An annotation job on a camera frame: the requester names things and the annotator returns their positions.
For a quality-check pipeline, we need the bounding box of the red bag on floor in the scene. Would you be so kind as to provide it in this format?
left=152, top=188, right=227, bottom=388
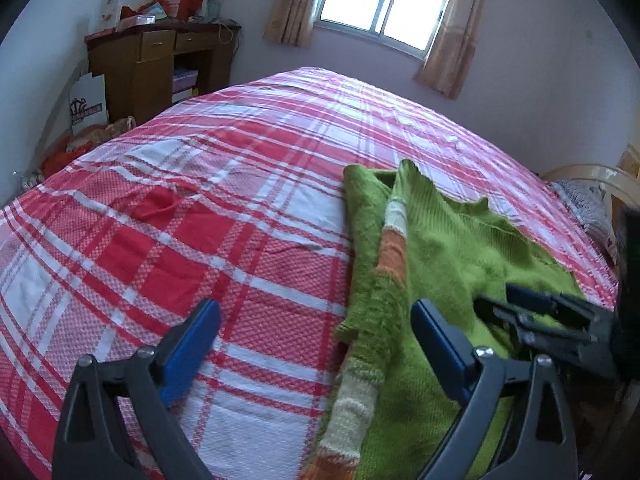
left=40, top=127, right=108, bottom=179

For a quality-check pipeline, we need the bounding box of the red plaid bed sheet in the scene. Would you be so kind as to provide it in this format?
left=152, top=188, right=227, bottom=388
left=1, top=67, right=617, bottom=479

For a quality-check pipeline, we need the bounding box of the green striped knit sweater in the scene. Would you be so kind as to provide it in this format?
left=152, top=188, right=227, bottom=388
left=303, top=159, right=580, bottom=479

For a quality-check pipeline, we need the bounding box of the left beige curtain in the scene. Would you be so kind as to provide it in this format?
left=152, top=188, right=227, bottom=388
left=264, top=0, right=319, bottom=48

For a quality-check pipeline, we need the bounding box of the patterned pillow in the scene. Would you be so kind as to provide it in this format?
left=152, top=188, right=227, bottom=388
left=550, top=180, right=618, bottom=266

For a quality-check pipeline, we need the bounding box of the red gift bag on desk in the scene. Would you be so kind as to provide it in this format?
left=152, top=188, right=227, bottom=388
left=158, top=0, right=207, bottom=21

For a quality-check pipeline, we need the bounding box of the right beige curtain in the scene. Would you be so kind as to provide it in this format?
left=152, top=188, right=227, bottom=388
left=414, top=0, right=486, bottom=100

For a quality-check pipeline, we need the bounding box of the cream wooden headboard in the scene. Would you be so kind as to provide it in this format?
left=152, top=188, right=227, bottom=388
left=542, top=144, right=639, bottom=218

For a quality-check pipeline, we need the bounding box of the brown wooden desk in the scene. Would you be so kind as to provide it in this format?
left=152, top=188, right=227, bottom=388
left=86, top=21, right=242, bottom=124

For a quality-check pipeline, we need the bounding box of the white paper bag black print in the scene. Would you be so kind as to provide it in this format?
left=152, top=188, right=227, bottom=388
left=68, top=73, right=108, bottom=136

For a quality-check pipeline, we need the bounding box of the beige curtain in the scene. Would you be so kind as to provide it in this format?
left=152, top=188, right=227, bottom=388
left=264, top=0, right=319, bottom=48
left=414, top=0, right=486, bottom=100

